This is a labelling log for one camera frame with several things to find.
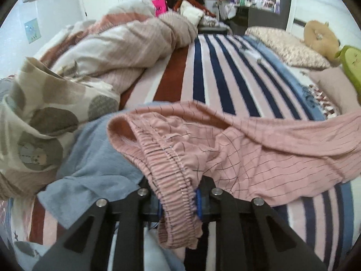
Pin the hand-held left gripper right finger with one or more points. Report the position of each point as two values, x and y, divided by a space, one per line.
207 206

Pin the wall poster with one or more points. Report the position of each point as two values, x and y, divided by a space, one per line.
32 31

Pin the white headboard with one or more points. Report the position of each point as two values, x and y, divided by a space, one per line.
316 8

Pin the pink checked pants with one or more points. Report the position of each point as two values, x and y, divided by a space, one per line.
239 152

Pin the printed white bed sheet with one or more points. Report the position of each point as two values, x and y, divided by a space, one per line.
307 90

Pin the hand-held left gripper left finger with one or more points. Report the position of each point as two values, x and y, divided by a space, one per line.
153 207

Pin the green avocado plush toy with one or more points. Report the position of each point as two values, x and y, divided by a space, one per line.
352 65

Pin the floral pillow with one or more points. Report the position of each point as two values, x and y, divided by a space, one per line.
282 45

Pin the white plush cushion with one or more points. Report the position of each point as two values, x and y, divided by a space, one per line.
191 12

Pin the dark shelf unit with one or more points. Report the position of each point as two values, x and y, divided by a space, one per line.
262 17

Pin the magenta bag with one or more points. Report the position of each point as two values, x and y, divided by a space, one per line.
160 7

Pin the brown plush toy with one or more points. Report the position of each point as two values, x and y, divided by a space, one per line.
327 45

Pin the striped blanket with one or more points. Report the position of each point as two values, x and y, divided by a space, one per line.
225 76

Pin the pink pillow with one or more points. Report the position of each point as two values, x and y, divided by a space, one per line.
332 87

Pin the blue cloth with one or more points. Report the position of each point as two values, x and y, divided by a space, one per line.
98 161

